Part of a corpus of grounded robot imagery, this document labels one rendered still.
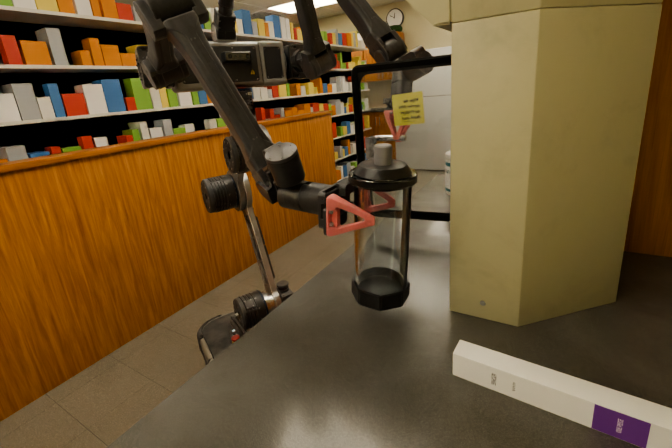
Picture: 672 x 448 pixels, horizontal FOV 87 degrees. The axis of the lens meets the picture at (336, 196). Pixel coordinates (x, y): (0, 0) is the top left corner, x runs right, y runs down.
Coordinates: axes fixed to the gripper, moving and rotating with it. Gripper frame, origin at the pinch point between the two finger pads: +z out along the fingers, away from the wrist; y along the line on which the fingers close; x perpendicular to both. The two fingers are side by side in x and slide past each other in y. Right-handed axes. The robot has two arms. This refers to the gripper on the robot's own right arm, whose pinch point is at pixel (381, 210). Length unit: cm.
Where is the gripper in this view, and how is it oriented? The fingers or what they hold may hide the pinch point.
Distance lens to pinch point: 59.3
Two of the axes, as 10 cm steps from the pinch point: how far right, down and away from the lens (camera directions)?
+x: 0.1, 9.4, 3.3
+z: 8.7, 1.5, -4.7
